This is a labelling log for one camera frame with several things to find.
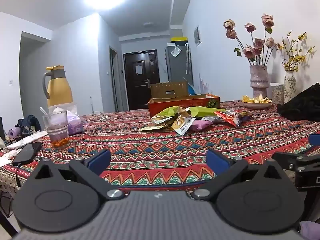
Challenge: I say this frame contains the purple flower wall sticker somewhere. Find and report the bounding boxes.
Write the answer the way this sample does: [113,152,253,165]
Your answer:
[199,74,213,94]

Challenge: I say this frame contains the orange gold snack packet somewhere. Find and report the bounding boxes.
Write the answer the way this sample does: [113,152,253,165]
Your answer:
[139,115,176,132]

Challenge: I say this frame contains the round plate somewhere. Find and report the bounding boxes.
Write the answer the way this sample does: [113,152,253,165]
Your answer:
[241,99,275,109]

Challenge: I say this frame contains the purple clothing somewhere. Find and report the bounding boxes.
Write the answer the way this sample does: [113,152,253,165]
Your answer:
[299,221,320,240]

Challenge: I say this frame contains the white snack packet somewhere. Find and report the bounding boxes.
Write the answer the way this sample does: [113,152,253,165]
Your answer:
[172,117,197,136]

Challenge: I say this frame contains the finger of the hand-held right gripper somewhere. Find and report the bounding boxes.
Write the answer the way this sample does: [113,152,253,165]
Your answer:
[271,148,320,172]
[309,133,320,147]

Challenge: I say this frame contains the white cable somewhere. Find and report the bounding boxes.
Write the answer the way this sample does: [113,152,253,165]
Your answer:
[87,112,109,123]

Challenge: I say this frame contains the glass cup with straw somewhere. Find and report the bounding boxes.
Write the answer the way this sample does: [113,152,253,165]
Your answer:
[39,107,70,149]

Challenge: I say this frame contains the yellow flower branches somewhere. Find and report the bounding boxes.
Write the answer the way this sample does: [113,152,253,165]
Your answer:
[281,30,315,72]

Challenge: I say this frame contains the dark bag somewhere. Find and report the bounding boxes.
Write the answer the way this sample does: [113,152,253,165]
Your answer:
[15,115,42,133]

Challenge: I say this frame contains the black cloth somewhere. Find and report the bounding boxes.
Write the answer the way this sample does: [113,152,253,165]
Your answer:
[276,83,320,123]

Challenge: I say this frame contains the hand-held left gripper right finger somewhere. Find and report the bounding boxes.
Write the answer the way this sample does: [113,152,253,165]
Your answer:
[191,148,288,201]

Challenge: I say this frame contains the black smartphone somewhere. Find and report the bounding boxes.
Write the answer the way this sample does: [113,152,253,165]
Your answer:
[12,142,42,167]

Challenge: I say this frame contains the patterned tablecloth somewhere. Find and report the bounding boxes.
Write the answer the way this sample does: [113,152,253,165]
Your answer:
[0,100,320,205]

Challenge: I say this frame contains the white paper sheet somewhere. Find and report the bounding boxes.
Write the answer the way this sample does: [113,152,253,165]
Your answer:
[5,131,48,149]

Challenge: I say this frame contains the red cardboard box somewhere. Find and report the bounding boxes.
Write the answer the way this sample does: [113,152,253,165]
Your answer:
[147,81,221,118]

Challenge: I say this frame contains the pink ceramic vase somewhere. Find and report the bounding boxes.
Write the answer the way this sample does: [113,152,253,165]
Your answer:
[249,65,270,97]

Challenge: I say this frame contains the dried pink roses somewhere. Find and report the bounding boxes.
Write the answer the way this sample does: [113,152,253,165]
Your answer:
[223,14,282,67]

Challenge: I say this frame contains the purple tissue pack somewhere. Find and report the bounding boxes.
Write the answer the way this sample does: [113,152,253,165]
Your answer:
[50,104,85,136]

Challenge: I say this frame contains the folded umbrella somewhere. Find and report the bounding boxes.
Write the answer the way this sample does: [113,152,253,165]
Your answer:
[185,43,193,75]

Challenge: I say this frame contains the grey refrigerator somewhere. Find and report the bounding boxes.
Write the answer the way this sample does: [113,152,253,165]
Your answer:
[165,43,193,83]

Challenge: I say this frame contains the wall poster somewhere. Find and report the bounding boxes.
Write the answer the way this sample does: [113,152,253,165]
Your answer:
[193,26,202,47]

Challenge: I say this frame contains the white floral vase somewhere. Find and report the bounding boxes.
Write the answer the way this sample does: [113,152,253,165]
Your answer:
[284,70,297,103]

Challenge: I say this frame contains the dark purple snack packet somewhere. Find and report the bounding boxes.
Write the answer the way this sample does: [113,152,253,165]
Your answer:
[237,111,252,122]

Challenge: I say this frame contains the red snack packet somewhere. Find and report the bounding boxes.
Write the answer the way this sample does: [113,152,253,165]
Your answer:
[214,110,244,129]

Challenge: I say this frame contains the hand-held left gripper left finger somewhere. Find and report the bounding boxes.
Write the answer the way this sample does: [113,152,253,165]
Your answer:
[31,149,125,201]

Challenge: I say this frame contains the purple yoga mat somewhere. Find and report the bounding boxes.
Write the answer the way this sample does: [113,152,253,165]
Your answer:
[8,129,25,139]

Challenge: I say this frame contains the plate of fruit peels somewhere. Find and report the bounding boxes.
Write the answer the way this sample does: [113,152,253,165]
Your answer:
[242,93,272,104]

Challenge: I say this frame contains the yellow thermos jug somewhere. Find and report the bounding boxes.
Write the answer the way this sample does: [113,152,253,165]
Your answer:
[42,65,74,110]

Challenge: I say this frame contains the dark entrance door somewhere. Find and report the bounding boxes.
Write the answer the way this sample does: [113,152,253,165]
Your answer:
[123,50,160,110]

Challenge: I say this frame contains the crumpled white tissue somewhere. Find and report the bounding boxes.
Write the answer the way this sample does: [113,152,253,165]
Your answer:
[0,149,23,167]

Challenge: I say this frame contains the glass jar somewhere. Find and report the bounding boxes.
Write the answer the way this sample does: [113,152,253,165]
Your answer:
[271,83,285,105]

